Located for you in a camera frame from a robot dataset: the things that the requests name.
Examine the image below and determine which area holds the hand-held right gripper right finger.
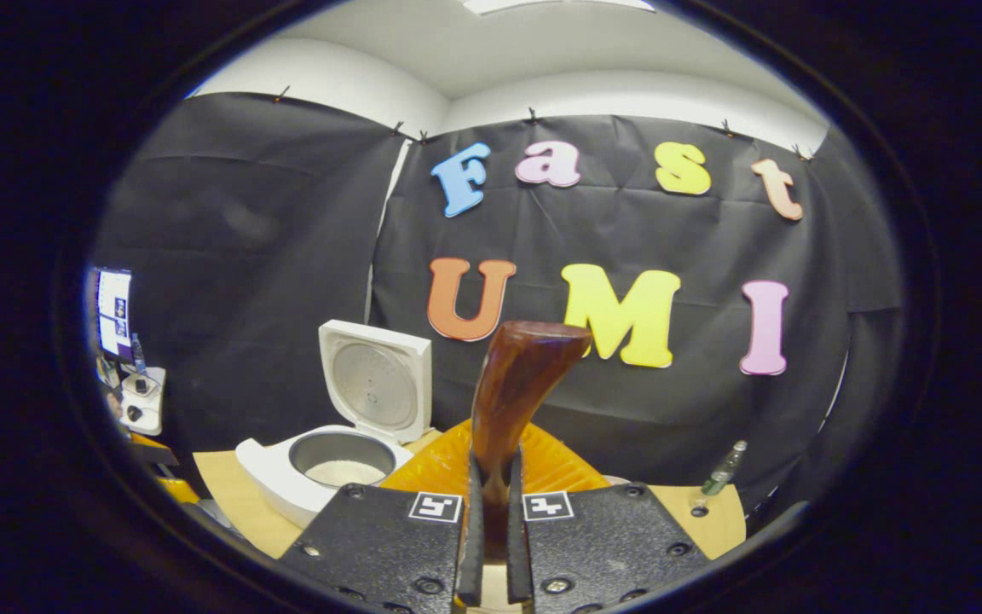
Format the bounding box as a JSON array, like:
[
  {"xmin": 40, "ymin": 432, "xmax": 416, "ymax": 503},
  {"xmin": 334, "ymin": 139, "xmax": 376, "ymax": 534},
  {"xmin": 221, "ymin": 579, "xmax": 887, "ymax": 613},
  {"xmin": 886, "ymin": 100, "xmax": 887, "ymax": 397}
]
[{"xmin": 503, "ymin": 421, "xmax": 711, "ymax": 614}]

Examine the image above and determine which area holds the white side desk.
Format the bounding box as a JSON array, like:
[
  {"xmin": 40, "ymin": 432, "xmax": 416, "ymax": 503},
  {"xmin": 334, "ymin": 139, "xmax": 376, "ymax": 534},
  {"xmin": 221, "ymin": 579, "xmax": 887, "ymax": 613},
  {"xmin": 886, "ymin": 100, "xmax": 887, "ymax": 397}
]
[{"xmin": 111, "ymin": 366, "xmax": 167, "ymax": 437}]

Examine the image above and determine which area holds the bright computer screen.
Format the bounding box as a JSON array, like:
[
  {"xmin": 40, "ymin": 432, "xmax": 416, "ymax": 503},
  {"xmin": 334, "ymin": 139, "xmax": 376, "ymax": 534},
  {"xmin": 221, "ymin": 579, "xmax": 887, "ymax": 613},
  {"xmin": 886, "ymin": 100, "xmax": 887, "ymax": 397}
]
[{"xmin": 94, "ymin": 268, "xmax": 135, "ymax": 364}]

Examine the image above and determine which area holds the white rice cooker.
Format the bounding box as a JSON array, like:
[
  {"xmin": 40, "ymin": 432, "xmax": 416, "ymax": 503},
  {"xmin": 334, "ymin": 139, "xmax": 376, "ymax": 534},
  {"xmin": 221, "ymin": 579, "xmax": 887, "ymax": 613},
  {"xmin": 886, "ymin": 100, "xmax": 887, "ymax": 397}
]
[{"xmin": 234, "ymin": 319, "xmax": 435, "ymax": 530}]

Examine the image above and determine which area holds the brown wooden spoon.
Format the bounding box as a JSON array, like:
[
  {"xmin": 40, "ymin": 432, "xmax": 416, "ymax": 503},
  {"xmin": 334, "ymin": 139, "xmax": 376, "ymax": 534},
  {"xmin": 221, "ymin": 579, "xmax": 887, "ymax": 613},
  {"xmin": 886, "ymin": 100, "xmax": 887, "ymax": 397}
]
[{"xmin": 469, "ymin": 321, "xmax": 593, "ymax": 560}]

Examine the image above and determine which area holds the black backdrop cloth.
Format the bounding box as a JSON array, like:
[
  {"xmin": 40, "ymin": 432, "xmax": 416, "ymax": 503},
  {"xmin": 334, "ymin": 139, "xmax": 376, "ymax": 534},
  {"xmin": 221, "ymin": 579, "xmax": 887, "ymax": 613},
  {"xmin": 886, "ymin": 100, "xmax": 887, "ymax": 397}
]
[{"xmin": 89, "ymin": 91, "xmax": 906, "ymax": 514}]

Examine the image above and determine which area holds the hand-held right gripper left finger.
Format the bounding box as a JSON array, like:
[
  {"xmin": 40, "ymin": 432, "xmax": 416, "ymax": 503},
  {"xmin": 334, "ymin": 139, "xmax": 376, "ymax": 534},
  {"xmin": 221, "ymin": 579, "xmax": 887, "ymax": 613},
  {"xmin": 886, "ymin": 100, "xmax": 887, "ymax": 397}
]
[{"xmin": 278, "ymin": 419, "xmax": 488, "ymax": 611}]

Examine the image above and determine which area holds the clear green-label water bottle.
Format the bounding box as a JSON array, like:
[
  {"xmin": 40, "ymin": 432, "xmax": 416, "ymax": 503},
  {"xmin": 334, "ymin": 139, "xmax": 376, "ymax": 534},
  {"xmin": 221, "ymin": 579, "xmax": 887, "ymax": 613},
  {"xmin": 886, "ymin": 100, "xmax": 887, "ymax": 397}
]
[{"xmin": 700, "ymin": 439, "xmax": 749, "ymax": 498}]

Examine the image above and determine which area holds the long ceiling light panel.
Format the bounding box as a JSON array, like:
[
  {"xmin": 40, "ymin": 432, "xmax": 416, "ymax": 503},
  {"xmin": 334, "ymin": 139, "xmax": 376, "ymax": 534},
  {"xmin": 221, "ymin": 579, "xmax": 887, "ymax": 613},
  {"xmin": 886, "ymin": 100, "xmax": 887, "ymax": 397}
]
[{"xmin": 460, "ymin": 0, "xmax": 656, "ymax": 16}]

